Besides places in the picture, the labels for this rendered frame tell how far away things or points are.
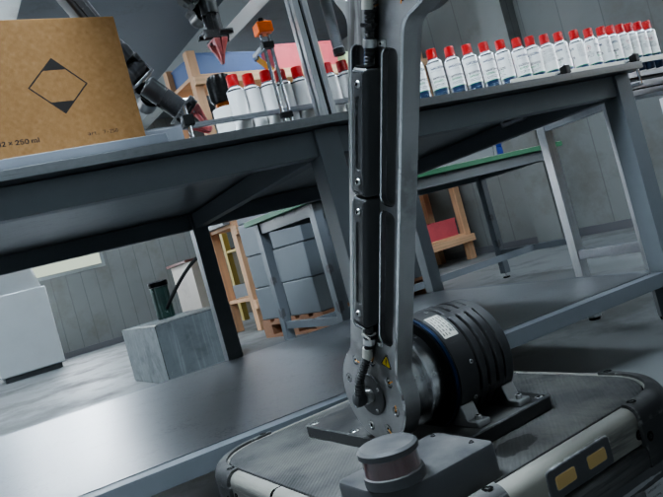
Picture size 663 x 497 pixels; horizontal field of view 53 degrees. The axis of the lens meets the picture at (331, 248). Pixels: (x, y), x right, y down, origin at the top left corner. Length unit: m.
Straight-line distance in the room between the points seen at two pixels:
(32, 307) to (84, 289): 1.64
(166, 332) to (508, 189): 4.27
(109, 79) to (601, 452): 1.11
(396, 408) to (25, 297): 7.60
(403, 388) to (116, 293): 9.15
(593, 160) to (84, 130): 5.56
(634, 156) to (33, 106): 1.59
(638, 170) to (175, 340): 2.85
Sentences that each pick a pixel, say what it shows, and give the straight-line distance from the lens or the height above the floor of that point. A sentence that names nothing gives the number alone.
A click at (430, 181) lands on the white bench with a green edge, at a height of 0.74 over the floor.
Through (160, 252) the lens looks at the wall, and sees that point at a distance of 10.16.
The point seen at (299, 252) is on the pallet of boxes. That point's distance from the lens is 4.46.
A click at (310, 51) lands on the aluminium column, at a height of 1.07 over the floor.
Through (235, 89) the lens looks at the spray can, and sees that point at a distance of 1.91.
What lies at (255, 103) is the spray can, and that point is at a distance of 1.92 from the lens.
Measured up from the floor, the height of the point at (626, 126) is 0.66.
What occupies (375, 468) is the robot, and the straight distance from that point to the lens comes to 0.74.
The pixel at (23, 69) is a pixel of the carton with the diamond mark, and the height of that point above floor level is 1.02.
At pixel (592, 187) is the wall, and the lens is 6.57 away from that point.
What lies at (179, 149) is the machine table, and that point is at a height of 0.81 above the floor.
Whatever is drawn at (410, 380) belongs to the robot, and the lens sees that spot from 0.90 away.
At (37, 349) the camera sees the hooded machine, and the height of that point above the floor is 0.28.
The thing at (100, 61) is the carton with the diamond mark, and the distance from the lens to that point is 1.45.
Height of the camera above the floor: 0.55
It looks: level
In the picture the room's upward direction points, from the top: 15 degrees counter-clockwise
